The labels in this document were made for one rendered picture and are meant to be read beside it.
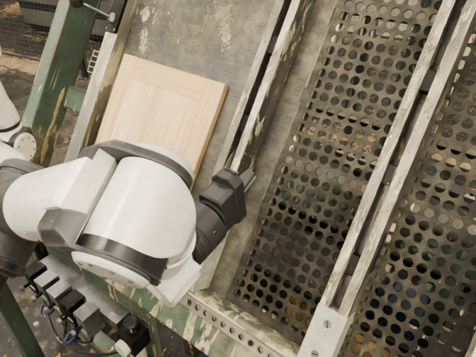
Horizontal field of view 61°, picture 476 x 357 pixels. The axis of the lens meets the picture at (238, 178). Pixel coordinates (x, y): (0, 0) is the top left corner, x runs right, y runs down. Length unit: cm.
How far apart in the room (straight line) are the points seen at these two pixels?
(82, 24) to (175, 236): 118
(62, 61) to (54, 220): 112
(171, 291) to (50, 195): 23
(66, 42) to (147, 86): 40
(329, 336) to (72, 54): 117
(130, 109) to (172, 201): 83
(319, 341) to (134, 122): 74
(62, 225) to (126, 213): 6
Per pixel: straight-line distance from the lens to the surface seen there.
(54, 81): 149
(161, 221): 39
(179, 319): 104
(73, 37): 150
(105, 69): 129
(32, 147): 120
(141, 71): 121
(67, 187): 42
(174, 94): 112
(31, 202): 47
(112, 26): 130
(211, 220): 67
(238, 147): 91
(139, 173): 40
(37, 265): 138
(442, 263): 90
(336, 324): 84
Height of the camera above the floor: 170
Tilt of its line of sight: 37 degrees down
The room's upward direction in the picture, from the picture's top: straight up
